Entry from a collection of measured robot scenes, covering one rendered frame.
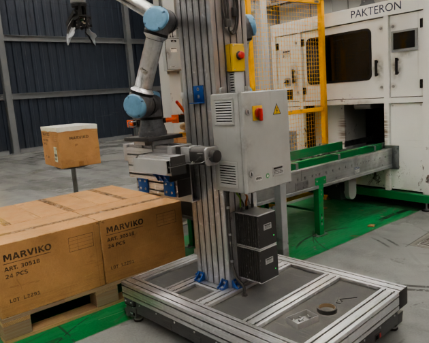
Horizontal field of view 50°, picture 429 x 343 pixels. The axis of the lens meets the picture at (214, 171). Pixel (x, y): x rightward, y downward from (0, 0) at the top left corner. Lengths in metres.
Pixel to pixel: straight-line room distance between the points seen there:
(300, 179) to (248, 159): 1.60
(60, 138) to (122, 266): 2.06
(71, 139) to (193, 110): 2.50
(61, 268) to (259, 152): 1.32
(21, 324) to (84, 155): 2.35
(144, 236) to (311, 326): 1.30
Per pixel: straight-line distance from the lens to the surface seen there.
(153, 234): 3.05
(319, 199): 3.92
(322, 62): 5.13
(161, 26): 2.26
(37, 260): 2.75
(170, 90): 4.42
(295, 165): 3.81
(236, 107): 2.13
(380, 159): 4.64
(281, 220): 3.33
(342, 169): 4.14
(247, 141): 2.13
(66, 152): 4.75
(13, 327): 2.83
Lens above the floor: 1.23
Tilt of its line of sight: 9 degrees down
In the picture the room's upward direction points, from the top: 4 degrees counter-clockwise
